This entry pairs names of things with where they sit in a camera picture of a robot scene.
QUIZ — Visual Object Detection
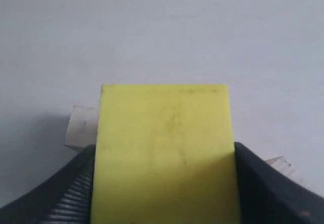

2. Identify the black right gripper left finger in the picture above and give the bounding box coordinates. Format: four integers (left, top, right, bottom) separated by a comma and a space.
1, 145, 96, 223

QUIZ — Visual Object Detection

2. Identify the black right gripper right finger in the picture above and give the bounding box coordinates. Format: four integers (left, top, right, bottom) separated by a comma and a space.
234, 142, 323, 223

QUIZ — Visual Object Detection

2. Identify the yellow cube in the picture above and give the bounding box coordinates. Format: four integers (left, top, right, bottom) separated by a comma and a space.
91, 84, 240, 223

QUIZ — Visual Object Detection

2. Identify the small wooden cube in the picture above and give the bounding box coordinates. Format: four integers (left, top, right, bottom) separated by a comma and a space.
64, 106, 99, 151

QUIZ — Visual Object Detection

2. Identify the medium wooden cube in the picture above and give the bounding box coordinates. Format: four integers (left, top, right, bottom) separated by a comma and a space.
265, 156, 313, 191

